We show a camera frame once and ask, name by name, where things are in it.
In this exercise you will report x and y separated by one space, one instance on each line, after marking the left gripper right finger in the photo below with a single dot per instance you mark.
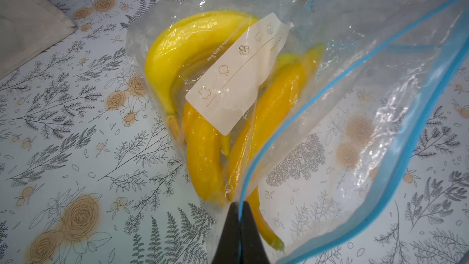
252 249

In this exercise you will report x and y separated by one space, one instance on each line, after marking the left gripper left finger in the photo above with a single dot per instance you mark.
229 247

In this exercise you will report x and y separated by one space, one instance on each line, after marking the zip-top bag of bananas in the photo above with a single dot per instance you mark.
310 112

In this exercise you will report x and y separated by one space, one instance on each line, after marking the beige canvas tote bag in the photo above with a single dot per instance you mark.
29 27

